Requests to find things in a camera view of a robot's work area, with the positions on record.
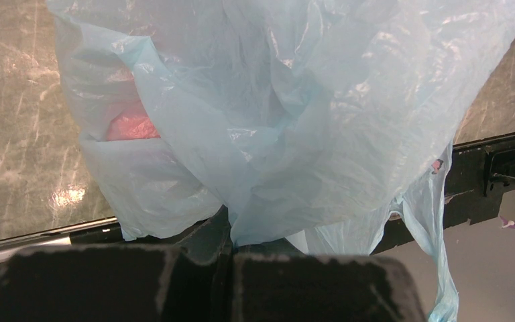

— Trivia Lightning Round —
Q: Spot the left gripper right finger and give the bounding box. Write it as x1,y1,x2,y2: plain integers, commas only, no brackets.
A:
231,244,426,321

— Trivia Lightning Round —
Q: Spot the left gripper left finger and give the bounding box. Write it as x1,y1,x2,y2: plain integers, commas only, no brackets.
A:
0,207,229,321

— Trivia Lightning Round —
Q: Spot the red fake fruit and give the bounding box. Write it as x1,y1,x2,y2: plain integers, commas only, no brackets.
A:
106,101,160,141

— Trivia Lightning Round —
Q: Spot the light blue plastic bag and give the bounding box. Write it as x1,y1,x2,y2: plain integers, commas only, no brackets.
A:
47,1,515,321

